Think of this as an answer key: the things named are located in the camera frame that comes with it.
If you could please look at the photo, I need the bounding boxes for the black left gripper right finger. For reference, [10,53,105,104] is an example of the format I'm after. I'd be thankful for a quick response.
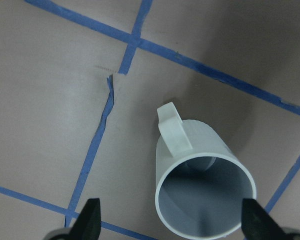
[241,198,300,240]

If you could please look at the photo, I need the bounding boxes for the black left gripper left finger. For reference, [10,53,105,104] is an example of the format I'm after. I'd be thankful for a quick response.
[45,198,101,240]

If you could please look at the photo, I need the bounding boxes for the white mug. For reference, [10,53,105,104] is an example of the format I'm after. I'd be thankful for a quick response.
[155,102,257,240]

